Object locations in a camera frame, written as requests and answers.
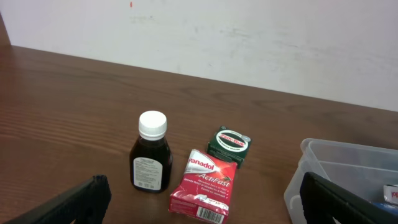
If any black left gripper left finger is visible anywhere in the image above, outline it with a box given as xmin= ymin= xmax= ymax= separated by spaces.
xmin=6 ymin=175 xmax=111 ymax=224

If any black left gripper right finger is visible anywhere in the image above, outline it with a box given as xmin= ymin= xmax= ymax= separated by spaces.
xmin=300 ymin=172 xmax=397 ymax=224

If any blue fever patch box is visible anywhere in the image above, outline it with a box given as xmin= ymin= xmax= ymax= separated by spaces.
xmin=373 ymin=202 xmax=398 ymax=216

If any white Panadol box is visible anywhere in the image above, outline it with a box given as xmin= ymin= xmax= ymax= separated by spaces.
xmin=383 ymin=184 xmax=398 ymax=205

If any dark syrup bottle white cap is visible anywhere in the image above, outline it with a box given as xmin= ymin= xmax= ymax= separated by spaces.
xmin=129 ymin=110 xmax=173 ymax=194

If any green Zam-Buk box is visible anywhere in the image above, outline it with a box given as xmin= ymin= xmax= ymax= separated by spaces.
xmin=206 ymin=126 xmax=252 ymax=169

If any red Panadol ActiFast box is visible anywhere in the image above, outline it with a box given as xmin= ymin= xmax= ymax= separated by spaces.
xmin=169 ymin=149 xmax=237 ymax=224

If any clear plastic container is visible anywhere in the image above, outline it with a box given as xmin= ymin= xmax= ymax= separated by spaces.
xmin=284 ymin=139 xmax=397 ymax=224

